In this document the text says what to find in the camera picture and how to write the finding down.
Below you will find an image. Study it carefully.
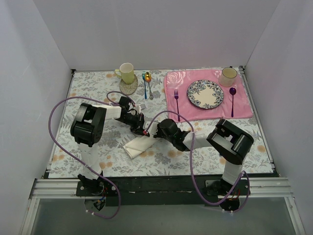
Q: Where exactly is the white cloth napkin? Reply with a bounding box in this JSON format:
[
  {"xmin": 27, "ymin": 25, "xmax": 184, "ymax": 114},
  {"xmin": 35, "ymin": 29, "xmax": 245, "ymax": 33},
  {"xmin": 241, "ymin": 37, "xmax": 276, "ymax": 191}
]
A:
[{"xmin": 123, "ymin": 136, "xmax": 158, "ymax": 159}]

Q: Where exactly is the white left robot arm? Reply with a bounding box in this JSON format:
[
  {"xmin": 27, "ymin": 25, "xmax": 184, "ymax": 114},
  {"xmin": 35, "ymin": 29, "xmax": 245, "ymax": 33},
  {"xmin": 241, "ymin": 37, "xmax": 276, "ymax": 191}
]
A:
[{"xmin": 70, "ymin": 96, "xmax": 144, "ymax": 196}]

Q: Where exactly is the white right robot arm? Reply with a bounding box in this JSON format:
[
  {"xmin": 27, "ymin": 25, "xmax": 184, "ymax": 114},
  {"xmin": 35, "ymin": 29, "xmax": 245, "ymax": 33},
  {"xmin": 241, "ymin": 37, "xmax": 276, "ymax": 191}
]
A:
[{"xmin": 148, "ymin": 118, "xmax": 254, "ymax": 195}]

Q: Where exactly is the woven round coaster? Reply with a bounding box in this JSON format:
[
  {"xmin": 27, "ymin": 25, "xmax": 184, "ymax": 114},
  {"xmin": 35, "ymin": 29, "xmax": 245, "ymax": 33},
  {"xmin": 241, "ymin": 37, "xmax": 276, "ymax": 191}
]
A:
[{"xmin": 119, "ymin": 75, "xmax": 138, "ymax": 95}]

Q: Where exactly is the purple fork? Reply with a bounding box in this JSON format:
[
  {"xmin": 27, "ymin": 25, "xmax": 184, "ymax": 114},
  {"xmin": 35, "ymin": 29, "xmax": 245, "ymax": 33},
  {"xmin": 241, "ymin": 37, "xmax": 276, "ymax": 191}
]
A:
[{"xmin": 174, "ymin": 89, "xmax": 180, "ymax": 122}]

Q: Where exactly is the rainbow gold spoon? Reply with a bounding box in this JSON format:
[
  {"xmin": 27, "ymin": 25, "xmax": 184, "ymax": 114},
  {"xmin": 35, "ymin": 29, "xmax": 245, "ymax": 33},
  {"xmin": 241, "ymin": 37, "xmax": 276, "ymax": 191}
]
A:
[{"xmin": 144, "ymin": 72, "xmax": 154, "ymax": 100}]

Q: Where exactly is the blue fork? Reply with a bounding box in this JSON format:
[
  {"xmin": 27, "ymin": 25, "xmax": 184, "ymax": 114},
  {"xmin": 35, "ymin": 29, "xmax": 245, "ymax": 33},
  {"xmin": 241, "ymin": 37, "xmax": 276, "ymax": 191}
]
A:
[{"xmin": 142, "ymin": 71, "xmax": 147, "ymax": 99}]

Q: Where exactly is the yellow green mug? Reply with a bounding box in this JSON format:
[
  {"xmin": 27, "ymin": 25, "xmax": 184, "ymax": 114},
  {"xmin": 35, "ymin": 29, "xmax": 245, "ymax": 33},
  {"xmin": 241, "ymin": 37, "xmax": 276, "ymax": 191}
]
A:
[{"xmin": 114, "ymin": 63, "xmax": 134, "ymax": 84}]

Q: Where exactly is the blue floral plate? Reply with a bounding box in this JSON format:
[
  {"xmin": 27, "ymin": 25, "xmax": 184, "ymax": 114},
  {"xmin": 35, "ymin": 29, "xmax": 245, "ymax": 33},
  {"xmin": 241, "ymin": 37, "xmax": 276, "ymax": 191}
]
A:
[{"xmin": 187, "ymin": 79, "xmax": 224, "ymax": 110}]

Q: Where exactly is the pink floral placemat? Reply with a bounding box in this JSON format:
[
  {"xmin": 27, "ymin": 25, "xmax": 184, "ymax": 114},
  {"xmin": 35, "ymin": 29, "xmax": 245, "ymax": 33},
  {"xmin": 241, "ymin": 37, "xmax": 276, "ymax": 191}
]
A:
[{"xmin": 164, "ymin": 69, "xmax": 253, "ymax": 122}]

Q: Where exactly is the purple spoon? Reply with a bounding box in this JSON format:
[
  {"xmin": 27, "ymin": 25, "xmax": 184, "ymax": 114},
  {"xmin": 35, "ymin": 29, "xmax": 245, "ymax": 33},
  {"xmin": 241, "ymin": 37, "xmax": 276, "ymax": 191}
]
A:
[{"xmin": 229, "ymin": 87, "xmax": 237, "ymax": 118}]

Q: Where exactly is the cream enamel mug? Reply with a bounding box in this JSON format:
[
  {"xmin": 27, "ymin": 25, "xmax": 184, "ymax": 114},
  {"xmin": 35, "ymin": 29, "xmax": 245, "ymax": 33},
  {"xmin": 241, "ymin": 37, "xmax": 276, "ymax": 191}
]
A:
[{"xmin": 219, "ymin": 66, "xmax": 238, "ymax": 87}]

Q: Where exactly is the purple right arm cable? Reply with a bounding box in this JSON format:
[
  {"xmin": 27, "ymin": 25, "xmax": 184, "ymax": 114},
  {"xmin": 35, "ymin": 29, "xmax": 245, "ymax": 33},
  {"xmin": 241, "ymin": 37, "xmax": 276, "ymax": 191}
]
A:
[{"xmin": 144, "ymin": 110, "xmax": 251, "ymax": 214}]

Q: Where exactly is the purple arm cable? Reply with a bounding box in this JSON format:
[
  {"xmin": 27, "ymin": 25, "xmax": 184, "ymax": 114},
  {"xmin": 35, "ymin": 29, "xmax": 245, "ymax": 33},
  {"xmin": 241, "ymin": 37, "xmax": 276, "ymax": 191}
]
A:
[
  {"xmin": 144, "ymin": 110, "xmax": 251, "ymax": 214},
  {"xmin": 48, "ymin": 91, "xmax": 136, "ymax": 219}
]

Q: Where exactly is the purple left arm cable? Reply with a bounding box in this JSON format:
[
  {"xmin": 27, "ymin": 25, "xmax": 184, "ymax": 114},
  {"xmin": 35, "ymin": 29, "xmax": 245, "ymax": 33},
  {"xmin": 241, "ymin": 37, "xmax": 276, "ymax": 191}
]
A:
[{"xmin": 48, "ymin": 91, "xmax": 136, "ymax": 219}]

